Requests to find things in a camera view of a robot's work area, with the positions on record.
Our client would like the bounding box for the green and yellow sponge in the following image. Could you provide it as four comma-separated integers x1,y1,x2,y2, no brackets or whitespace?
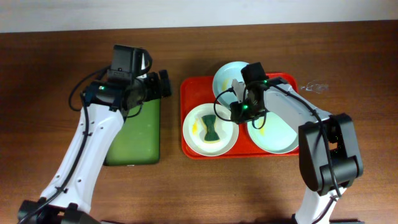
201,114,220,143

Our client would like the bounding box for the light green plate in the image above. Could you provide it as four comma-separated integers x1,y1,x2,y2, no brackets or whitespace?
247,112,299,154

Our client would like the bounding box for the red plastic tray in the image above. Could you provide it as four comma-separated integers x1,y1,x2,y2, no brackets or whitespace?
180,72,299,160

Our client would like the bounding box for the light blue plate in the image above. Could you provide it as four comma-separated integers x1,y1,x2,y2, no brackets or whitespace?
212,61,248,109

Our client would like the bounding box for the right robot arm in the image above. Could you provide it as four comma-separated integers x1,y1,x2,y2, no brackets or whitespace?
230,62,364,223

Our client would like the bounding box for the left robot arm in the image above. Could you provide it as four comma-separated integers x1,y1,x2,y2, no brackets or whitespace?
17,45,172,223

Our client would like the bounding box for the white plate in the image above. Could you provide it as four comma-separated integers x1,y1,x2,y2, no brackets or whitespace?
182,103,239,157

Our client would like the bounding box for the green rectangular tray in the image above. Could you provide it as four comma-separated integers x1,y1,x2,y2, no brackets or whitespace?
104,100,160,166

